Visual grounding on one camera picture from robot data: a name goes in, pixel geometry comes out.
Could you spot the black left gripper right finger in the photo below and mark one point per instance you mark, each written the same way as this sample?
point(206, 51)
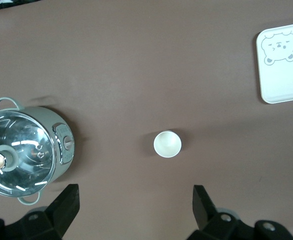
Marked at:
point(206, 215)

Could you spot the white IKEA cup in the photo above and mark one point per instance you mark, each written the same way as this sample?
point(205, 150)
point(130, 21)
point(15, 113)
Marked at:
point(167, 144)

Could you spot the cream bear print tray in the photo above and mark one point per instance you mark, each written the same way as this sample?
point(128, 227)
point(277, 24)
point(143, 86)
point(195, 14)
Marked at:
point(284, 75)

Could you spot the glass pot lid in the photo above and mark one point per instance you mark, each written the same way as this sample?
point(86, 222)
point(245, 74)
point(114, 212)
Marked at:
point(24, 140)

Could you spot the grey-green electric cooking pot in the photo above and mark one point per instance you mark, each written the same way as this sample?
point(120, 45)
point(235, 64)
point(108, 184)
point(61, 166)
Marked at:
point(61, 125)

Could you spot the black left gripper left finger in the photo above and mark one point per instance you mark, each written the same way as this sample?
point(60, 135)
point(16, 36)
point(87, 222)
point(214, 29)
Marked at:
point(61, 212)

